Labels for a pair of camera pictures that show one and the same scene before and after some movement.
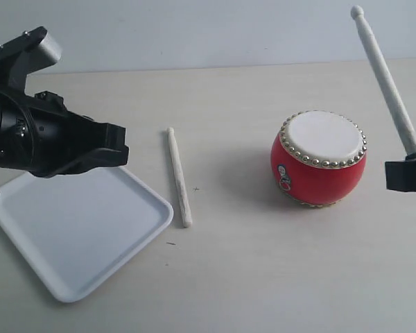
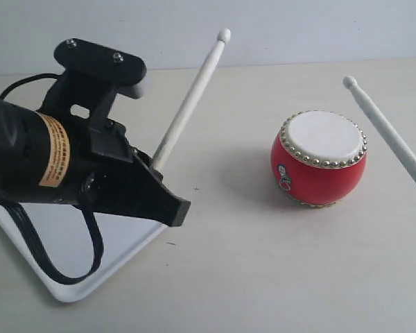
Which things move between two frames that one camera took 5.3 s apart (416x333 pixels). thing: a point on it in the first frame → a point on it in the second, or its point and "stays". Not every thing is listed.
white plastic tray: [79, 232] stays
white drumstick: [180, 180] → [189, 100]
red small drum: [318, 157] stays
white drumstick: [409, 143] → [403, 153]
